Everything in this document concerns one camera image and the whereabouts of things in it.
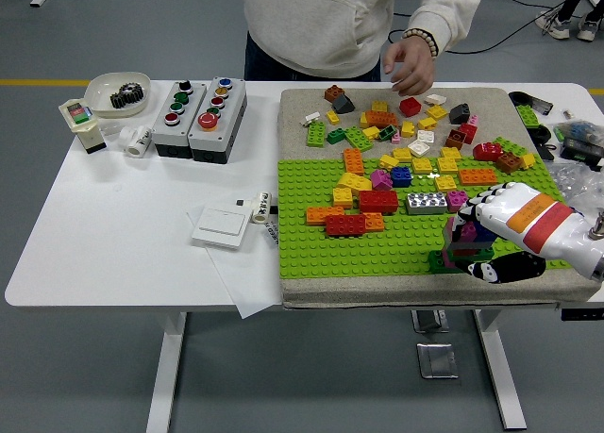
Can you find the person's left hand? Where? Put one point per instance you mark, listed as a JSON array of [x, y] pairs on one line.
[[415, 70]]

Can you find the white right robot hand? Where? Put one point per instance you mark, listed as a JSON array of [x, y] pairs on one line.
[[524, 211]]

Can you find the pink square toy brick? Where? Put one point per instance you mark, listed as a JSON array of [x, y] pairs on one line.
[[457, 201], [468, 232]]

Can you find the person's left forearm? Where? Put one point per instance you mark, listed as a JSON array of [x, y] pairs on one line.
[[453, 8]]

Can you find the white flat toy brick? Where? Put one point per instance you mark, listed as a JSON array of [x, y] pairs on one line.
[[436, 99]]

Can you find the red square toy brick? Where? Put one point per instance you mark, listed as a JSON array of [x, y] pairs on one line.
[[410, 106], [468, 132]]

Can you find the orange long flat brick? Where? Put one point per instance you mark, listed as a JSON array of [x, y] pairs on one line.
[[478, 177]]

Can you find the orange long toy brick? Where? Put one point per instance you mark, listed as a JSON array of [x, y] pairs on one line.
[[380, 119], [325, 215]]

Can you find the dark grey sloped brick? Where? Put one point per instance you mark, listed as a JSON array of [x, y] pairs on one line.
[[459, 113], [343, 104]]

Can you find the white square plate brick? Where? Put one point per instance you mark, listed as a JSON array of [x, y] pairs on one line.
[[426, 136]]

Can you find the dark green hollow brick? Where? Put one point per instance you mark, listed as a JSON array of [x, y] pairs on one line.
[[388, 132]]

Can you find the grey long toy brick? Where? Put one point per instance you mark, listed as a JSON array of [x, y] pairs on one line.
[[464, 247]]

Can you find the red rounded toy brick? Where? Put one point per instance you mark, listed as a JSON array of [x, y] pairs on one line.
[[488, 151]]

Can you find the small pink toy brick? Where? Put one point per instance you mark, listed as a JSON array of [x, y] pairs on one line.
[[396, 138], [473, 120]]

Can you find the white hollow toy brick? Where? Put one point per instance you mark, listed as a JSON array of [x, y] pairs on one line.
[[419, 147]]

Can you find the brown square toy brick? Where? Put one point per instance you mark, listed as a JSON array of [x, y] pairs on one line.
[[334, 93], [456, 139]]

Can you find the pink long toy brick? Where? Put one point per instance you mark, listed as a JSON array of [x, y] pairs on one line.
[[452, 263]]

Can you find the small yellow toy brick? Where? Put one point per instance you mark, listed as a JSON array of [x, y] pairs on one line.
[[332, 117]]

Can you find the silver long toy brick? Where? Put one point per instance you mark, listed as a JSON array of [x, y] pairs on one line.
[[426, 203]]

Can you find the dark green square brick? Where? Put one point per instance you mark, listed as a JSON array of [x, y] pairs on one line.
[[336, 136]]

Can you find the magenta toy brick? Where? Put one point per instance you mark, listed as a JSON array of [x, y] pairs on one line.
[[381, 179]]

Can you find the lime green toy brick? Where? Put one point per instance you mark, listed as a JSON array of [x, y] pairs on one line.
[[316, 134]]

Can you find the large yellow sloped brick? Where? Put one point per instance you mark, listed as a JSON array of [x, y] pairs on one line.
[[354, 183]]

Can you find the red long toy brick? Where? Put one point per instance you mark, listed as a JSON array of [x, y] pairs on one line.
[[346, 225], [378, 202]]

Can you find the yellow square toy brick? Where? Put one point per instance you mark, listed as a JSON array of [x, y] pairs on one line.
[[342, 198]]

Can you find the orange square toy brick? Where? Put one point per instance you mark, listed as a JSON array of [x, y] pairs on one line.
[[374, 222]]

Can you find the crumpled clear plastic bag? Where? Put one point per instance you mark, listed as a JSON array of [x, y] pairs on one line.
[[573, 180]]

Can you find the black flat object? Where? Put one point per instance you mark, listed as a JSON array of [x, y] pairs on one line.
[[548, 152]]

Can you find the black box green connector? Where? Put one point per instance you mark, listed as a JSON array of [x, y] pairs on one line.
[[583, 152]]

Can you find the clear bag with parts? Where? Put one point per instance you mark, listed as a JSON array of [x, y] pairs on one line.
[[580, 129]]

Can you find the black round tape roll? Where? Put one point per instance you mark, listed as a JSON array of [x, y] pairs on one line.
[[516, 95]]

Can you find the black rectangular device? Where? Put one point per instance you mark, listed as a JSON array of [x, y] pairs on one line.
[[542, 105]]

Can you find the small white clip piece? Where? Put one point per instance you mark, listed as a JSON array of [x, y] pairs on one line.
[[313, 118]]

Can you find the person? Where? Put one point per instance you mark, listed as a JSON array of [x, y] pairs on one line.
[[311, 22], [560, 26]]

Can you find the black table control panel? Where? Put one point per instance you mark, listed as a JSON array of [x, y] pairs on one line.
[[583, 314]]

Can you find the white table leg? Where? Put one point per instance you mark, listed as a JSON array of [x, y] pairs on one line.
[[166, 382], [502, 382]]

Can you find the metal floor plate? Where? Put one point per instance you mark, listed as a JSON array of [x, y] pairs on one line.
[[437, 361]]

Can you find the grey emergency-stop control box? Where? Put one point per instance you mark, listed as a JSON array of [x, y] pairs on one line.
[[232, 113]]

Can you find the green studded baseplate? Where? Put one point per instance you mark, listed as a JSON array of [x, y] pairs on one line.
[[331, 259]]

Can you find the white labelled cylinder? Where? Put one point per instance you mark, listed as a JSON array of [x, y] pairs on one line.
[[262, 208]]

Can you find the small white tag dark square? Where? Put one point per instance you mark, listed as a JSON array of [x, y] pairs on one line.
[[241, 202]]

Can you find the grey four-button control box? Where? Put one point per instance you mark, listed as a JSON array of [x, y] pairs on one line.
[[189, 118]]

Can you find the white paper sheet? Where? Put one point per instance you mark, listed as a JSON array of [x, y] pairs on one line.
[[246, 283]]

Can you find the black metal gear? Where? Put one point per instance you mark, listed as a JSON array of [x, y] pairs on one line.
[[119, 101], [134, 93]]

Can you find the white pipe fitting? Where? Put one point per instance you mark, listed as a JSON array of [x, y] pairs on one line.
[[135, 144]]

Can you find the white plastic bowl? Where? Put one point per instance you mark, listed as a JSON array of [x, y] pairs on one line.
[[100, 94]]

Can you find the white wall switch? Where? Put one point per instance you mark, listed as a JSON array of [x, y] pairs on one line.
[[220, 228]]

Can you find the white switch module green red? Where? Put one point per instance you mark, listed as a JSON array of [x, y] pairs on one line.
[[81, 118]]

